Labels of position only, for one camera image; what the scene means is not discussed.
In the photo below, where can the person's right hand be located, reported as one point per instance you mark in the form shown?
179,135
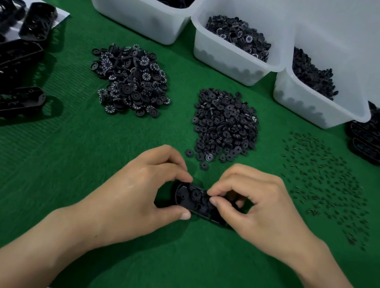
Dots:
271,217

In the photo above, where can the person's left hand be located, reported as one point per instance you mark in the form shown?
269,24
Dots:
122,196

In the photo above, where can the person's left thumb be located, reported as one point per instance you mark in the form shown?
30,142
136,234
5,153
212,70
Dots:
171,212

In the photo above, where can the person's right thumb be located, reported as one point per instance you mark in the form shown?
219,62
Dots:
224,212

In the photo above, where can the person's left middle finger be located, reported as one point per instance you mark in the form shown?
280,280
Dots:
174,155

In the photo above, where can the black oval plastic housing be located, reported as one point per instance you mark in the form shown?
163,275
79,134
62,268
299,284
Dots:
190,198

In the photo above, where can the person's left forearm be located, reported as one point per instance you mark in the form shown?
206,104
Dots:
19,252

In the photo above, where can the pile of black washers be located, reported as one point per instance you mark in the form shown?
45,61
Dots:
224,125

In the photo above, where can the pile of patterned black discs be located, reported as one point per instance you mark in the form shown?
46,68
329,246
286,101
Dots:
132,81

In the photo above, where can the scatter of small black pins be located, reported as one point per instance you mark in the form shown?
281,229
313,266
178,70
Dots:
325,182

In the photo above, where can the medium white plastic bin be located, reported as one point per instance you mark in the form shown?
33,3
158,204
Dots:
223,60

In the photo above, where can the green felt table mat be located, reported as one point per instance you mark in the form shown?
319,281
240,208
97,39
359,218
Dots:
67,167

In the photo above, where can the binned patterned black discs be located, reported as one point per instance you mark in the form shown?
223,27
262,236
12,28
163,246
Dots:
237,34

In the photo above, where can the large white plastic bin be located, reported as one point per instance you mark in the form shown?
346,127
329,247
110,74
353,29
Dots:
131,10

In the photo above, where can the binned small black caps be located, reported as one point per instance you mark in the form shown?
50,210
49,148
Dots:
312,74

